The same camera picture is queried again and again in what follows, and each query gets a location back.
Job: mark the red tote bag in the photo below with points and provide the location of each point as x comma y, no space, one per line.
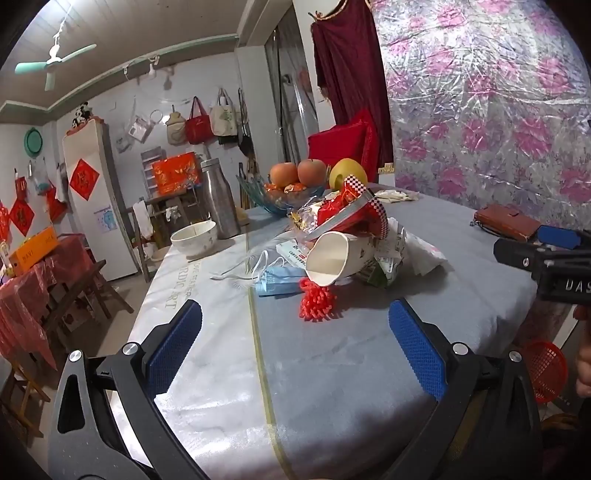
198,129

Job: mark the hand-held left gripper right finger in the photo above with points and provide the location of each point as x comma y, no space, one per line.
415,350

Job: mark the wooden bench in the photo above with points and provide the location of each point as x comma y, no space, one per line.
87,281

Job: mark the beige hanging bag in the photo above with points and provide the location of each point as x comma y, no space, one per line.
175,131

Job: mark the small yellow object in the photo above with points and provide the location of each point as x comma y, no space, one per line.
242,217

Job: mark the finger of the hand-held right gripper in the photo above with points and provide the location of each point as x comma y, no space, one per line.
558,237
517,256

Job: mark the yellow pomelo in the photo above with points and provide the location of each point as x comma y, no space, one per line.
344,173

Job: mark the red diamond paper decoration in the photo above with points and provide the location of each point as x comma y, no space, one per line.
84,179
21,217

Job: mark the green ceiling fan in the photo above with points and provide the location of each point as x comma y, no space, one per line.
55,57

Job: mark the white plastic packet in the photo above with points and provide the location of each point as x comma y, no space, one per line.
392,196

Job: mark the red snack bag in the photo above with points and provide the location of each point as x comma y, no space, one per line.
364,217

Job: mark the red cushion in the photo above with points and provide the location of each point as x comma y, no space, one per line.
344,141

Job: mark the red plastic mesh basket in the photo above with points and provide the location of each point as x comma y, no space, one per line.
545,369

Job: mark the blue glass fruit bowl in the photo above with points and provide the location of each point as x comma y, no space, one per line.
277,203

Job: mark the green white packet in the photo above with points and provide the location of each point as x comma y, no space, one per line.
376,274

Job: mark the person's right hand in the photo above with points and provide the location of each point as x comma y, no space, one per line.
584,369

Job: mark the black hanging bag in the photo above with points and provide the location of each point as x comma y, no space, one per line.
245,138

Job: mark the white medicine box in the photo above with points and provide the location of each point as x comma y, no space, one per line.
293,251

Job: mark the dark red curtain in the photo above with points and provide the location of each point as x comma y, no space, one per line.
346,60

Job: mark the panda plush toy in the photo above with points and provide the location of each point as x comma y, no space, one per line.
82,115

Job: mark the beige tote bag green print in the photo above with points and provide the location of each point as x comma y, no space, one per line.
224,120

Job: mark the red plastic table cover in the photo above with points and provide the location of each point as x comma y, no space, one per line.
27,304

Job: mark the large yellow orange carton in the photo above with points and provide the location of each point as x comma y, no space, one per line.
34,249

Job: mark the orange red gift box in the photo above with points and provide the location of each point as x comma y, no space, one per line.
175,173

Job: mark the white refrigerator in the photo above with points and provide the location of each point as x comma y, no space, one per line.
99,221

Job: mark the white ceramic bowl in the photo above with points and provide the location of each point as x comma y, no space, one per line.
194,240

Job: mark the white plastic bag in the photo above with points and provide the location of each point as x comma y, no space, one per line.
425,258

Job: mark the red foam net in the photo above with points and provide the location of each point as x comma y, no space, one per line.
316,302

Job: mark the white paper cup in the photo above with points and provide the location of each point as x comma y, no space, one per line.
325,258

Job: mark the white hanging cloth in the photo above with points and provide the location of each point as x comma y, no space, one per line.
142,219

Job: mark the stainless steel thermos bottle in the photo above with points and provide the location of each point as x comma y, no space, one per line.
219,203

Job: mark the green plastic basin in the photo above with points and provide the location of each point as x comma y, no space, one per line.
37,142

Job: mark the wooden folding stool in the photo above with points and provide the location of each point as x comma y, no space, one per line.
27,392

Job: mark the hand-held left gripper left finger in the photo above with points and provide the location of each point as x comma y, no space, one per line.
175,346

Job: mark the blue face mask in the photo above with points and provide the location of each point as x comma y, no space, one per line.
277,282

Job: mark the red foil snack wrapper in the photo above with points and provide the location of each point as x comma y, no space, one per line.
323,212

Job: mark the red orange apple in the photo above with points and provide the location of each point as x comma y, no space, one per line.
284,174
311,171

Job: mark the brown leather wallet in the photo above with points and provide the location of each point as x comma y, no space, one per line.
505,221

